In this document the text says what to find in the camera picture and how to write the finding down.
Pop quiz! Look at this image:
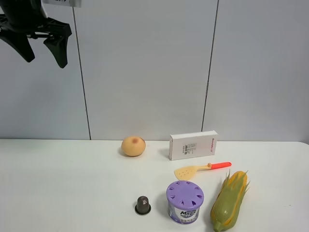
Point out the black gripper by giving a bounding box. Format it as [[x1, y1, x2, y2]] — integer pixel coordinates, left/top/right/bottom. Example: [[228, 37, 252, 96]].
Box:
[[0, 9, 72, 69]]

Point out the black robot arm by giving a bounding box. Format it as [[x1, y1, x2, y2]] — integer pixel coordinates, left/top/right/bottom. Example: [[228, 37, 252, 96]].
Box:
[[0, 0, 72, 68]]

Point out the purple lidded air freshener can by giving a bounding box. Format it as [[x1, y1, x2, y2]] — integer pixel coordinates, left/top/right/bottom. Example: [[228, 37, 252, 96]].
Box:
[[166, 180, 204, 225]]

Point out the yellow spatula with red handle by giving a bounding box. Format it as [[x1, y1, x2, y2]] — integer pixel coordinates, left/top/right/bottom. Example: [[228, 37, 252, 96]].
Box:
[[174, 162, 232, 181]]

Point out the peach coloured round fruit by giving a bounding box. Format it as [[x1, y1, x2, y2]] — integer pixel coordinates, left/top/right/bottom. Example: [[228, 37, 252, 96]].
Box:
[[121, 136, 146, 157]]

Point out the white cardboard box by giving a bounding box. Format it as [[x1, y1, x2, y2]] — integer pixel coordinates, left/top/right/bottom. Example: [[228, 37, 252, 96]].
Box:
[[169, 130, 218, 161]]

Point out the green yellow toy corn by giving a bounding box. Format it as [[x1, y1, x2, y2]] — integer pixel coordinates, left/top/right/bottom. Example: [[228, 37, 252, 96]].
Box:
[[210, 171, 249, 232]]

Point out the dark grey coffee capsule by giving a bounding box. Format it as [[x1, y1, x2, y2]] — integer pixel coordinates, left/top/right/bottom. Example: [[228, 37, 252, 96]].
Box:
[[135, 196, 151, 216]]

